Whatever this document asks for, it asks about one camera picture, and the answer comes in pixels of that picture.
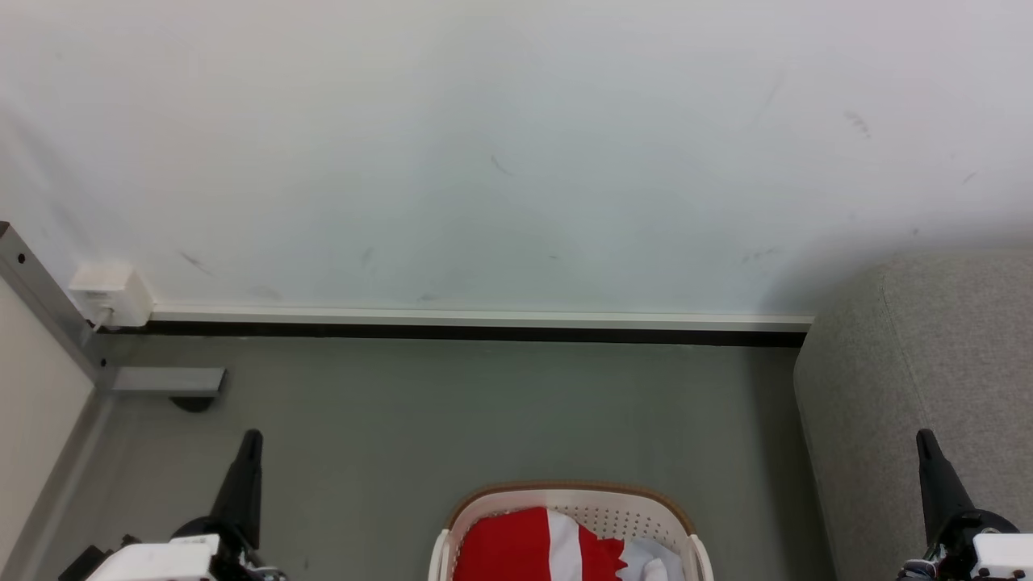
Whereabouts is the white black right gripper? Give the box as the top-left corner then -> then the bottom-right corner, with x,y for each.
898,429 -> 1033,581

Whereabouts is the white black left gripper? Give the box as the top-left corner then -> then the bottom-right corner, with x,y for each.
85,429 -> 285,581

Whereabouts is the red and white cloth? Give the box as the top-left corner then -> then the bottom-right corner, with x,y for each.
452,507 -> 629,581

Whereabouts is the grey fabric sofa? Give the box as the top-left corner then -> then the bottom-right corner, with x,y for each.
793,250 -> 1033,581

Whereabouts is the beige partition panel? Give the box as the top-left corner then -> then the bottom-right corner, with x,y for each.
0,278 -> 98,570

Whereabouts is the white and black baseboard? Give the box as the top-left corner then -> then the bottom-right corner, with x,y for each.
121,304 -> 814,349

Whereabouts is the white perforated laundry basket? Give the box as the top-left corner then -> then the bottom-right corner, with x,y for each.
428,482 -> 715,581

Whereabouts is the white wall socket box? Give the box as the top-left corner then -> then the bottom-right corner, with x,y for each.
69,262 -> 154,332

